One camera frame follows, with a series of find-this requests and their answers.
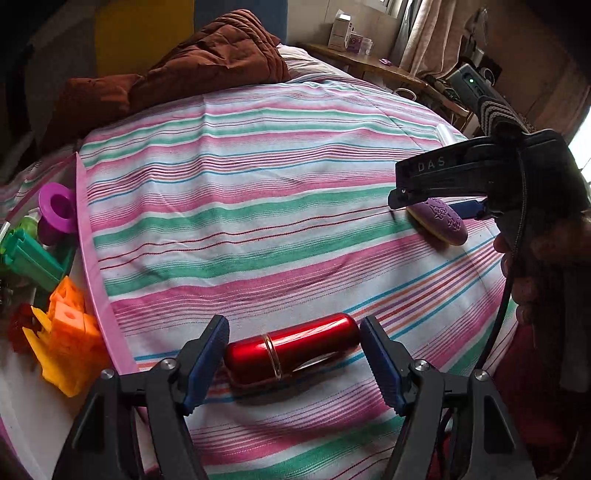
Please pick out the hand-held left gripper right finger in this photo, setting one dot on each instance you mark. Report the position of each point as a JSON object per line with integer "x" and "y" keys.
{"x": 383, "y": 364}

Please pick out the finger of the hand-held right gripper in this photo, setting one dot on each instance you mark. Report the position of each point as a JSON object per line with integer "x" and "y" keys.
{"x": 473, "y": 208}
{"x": 438, "y": 180}

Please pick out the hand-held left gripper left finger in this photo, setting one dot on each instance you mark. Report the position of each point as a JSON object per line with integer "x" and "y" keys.
{"x": 207, "y": 364}

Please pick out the purple oval soap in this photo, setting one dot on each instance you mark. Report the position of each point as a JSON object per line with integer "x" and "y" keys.
{"x": 438, "y": 221}

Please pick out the red metallic cylinder case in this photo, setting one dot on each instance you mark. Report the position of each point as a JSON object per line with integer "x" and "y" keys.
{"x": 295, "y": 346}

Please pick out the orange plastic toy piece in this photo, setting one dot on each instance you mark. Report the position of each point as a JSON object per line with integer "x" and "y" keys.
{"x": 69, "y": 364}

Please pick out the orange plastic toy block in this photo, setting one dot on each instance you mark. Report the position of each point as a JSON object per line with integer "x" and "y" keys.
{"x": 67, "y": 295}

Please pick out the pink-edged white tray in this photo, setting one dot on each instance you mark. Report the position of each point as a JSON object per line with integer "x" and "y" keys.
{"x": 27, "y": 415}

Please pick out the red plastic toy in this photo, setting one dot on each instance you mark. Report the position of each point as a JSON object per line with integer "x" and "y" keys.
{"x": 21, "y": 327}

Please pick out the green plastic toy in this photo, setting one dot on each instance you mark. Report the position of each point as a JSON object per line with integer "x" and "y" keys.
{"x": 32, "y": 263}

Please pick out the magenta flanged plastic toy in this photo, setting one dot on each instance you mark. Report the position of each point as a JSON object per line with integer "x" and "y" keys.
{"x": 57, "y": 207}

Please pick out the green round toy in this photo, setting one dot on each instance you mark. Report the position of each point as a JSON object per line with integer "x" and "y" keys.
{"x": 28, "y": 222}

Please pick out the person's right hand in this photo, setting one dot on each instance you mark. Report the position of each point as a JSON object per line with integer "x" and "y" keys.
{"x": 554, "y": 249}

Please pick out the wooden bedside shelf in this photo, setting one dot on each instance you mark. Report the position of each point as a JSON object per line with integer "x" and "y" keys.
{"x": 369, "y": 69}

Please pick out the beige curtain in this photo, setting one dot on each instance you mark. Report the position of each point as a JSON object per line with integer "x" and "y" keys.
{"x": 420, "y": 37}

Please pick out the red trousers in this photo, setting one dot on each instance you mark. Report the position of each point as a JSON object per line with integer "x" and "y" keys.
{"x": 521, "y": 415}

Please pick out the purple box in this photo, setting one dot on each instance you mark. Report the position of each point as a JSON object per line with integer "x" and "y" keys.
{"x": 355, "y": 42}

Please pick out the striped bed sheet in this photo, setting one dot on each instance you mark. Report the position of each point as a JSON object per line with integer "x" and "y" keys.
{"x": 277, "y": 207}

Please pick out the white pillow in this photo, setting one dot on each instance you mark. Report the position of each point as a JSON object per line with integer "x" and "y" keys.
{"x": 309, "y": 62}

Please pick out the white carton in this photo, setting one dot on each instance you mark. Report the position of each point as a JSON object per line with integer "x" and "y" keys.
{"x": 341, "y": 30}

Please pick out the window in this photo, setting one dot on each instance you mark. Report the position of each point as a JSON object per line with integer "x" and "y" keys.
{"x": 388, "y": 7}

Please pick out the brown quilt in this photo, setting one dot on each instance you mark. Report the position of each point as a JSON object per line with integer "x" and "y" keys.
{"x": 207, "y": 55}

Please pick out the grey yellow blue headboard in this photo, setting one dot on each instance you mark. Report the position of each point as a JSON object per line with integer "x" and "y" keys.
{"x": 138, "y": 32}

